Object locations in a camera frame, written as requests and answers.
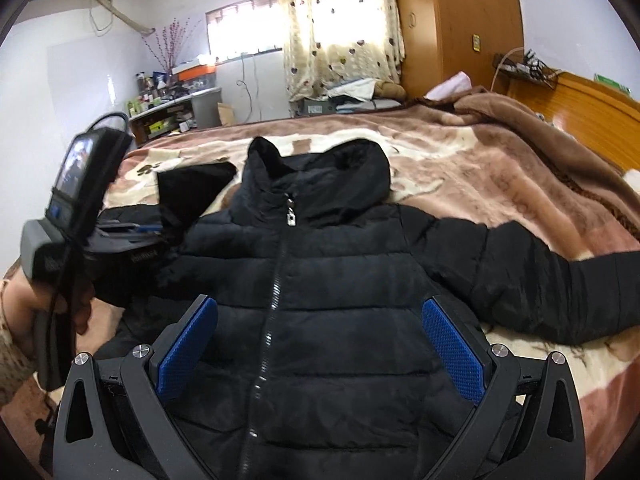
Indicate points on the brown plush toy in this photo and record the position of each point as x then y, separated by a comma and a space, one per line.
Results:
389, 90

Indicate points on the brown patterned fleece blanket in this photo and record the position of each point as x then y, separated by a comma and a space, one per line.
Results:
481, 157

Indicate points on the person left hand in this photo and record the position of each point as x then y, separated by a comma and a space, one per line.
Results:
22, 299

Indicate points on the cluttered side desk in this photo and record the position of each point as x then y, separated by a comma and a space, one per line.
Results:
197, 110

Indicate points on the wooden headboard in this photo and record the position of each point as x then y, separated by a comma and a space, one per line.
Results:
603, 119

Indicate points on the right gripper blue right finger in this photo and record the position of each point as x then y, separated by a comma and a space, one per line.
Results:
525, 422

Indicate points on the power strip with cables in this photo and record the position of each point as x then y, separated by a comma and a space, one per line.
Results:
524, 64

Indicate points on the black puffer jacket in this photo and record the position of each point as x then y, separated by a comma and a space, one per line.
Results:
319, 367

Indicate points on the pink flower branches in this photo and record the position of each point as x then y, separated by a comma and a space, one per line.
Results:
166, 44

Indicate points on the wooden wardrobe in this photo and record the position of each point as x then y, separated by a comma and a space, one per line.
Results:
445, 37

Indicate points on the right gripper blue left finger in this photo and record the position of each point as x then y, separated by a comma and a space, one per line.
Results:
112, 422

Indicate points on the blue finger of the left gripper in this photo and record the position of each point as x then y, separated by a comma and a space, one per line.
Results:
117, 229

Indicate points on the orange box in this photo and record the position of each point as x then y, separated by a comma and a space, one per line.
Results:
196, 71

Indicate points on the heart patterned curtain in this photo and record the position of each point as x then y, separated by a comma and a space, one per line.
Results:
328, 42

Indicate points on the white pillow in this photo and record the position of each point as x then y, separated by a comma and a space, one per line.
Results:
632, 178

